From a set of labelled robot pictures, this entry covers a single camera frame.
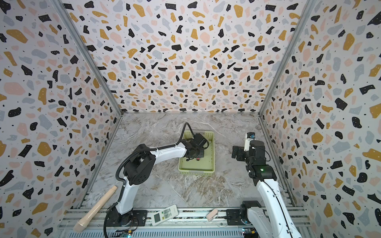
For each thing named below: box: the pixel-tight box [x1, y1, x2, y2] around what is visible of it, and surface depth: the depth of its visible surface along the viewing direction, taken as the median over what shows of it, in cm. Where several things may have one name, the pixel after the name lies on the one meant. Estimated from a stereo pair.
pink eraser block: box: [205, 208, 219, 222], surface depth 75 cm
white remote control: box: [151, 204, 179, 227], surface depth 75 cm
